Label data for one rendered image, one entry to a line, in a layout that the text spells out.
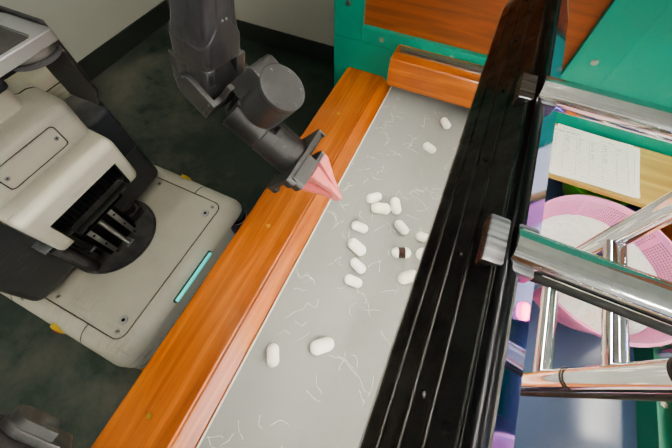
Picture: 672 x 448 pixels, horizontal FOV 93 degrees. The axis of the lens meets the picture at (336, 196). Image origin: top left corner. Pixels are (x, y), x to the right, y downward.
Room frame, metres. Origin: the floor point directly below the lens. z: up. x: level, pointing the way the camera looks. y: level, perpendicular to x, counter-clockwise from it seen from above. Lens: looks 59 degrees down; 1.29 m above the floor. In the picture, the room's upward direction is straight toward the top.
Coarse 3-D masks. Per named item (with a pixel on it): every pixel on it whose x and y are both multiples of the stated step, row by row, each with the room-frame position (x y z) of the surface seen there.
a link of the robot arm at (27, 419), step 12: (24, 408) -0.01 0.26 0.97; (36, 408) -0.01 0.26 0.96; (12, 420) -0.02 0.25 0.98; (24, 420) -0.02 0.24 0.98; (36, 420) -0.02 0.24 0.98; (48, 420) -0.02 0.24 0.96; (60, 420) -0.02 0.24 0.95; (12, 432) -0.03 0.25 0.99; (24, 432) -0.03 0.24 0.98; (36, 432) -0.03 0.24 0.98; (48, 432) -0.03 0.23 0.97; (60, 432) -0.03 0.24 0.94; (24, 444) -0.04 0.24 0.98; (36, 444) -0.04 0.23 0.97; (48, 444) -0.04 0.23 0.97; (60, 444) -0.04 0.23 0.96
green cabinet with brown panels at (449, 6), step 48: (336, 0) 0.72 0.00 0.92; (384, 0) 0.69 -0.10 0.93; (432, 0) 0.65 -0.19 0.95; (480, 0) 0.62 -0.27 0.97; (576, 0) 0.56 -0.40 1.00; (624, 0) 0.52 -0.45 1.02; (432, 48) 0.63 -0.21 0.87; (480, 48) 0.60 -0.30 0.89; (576, 48) 0.54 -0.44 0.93; (624, 48) 0.50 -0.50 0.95
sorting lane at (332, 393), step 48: (384, 144) 0.47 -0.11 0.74; (432, 144) 0.47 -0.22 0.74; (384, 192) 0.34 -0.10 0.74; (432, 192) 0.34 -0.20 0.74; (336, 240) 0.24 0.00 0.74; (384, 240) 0.24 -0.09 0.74; (288, 288) 0.15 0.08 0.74; (336, 288) 0.15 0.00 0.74; (384, 288) 0.15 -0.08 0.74; (288, 336) 0.07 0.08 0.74; (336, 336) 0.07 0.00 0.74; (384, 336) 0.07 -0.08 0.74; (240, 384) 0.01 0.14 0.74; (288, 384) 0.01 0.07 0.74; (336, 384) 0.01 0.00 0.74; (240, 432) -0.05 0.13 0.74; (288, 432) -0.05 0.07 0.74; (336, 432) -0.05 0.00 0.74
